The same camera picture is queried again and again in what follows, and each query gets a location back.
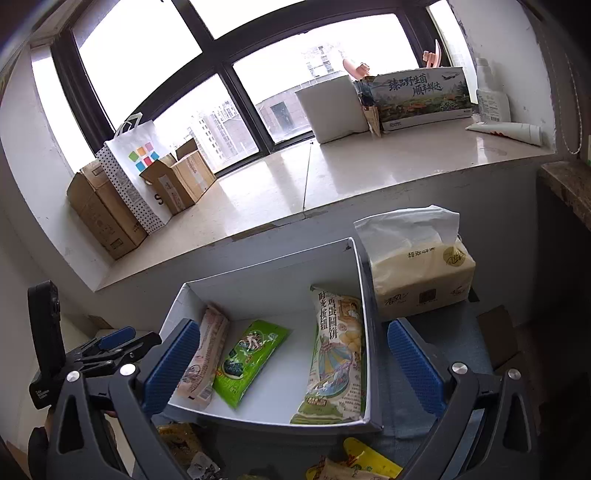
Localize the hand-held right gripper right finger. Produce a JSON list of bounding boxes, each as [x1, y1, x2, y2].
[[387, 318, 541, 480]]

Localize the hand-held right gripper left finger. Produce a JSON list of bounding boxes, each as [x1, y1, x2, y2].
[[46, 318, 201, 480]]

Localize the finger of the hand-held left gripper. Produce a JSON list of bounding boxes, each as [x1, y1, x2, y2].
[[69, 327, 137, 365], [81, 333, 162, 393]]

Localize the white cardboard box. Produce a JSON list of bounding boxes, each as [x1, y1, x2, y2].
[[157, 237, 384, 435]]

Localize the pink snack packet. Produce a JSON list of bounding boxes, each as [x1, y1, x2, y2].
[[173, 303, 230, 408]]

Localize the dark yellow snack packet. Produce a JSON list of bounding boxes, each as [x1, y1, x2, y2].
[[157, 422, 204, 469]]

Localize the green snack packet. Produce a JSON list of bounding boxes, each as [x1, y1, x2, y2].
[[212, 319, 290, 409]]

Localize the tissue pack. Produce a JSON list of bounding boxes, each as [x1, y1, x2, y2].
[[353, 205, 476, 320]]

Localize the cream illustrated snack packet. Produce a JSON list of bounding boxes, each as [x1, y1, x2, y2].
[[290, 284, 368, 425]]

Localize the clear snack packet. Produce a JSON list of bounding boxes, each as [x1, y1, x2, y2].
[[187, 451, 222, 480]]

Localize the tall brown cardboard box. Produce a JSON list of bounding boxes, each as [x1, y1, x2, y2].
[[67, 159, 148, 261]]

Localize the open brown cardboard box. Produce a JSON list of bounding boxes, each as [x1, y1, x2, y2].
[[140, 157, 197, 216], [173, 137, 218, 204]]

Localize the white paper bag coloured squares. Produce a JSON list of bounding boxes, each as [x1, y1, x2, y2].
[[97, 111, 172, 235]]

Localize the marble window sill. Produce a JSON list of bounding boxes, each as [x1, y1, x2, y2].
[[67, 121, 561, 294]]

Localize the brown stone ledge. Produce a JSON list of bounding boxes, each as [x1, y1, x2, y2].
[[538, 161, 591, 217]]

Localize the small brown paper bag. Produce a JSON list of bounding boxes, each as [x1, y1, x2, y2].
[[362, 104, 383, 138]]

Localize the white tube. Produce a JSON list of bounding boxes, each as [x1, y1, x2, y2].
[[465, 121, 543, 147]]

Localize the landscape printed box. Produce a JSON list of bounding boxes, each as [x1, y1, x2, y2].
[[355, 67, 474, 132]]

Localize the white foam box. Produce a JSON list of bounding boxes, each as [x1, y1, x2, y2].
[[294, 75, 370, 144]]

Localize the white plastic bottle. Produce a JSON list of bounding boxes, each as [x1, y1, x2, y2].
[[475, 58, 511, 124]]

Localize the pink toy figure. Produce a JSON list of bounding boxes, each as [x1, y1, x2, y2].
[[422, 39, 444, 68], [342, 59, 372, 84]]

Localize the dark window frame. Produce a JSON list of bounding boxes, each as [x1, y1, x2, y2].
[[51, 0, 481, 178]]

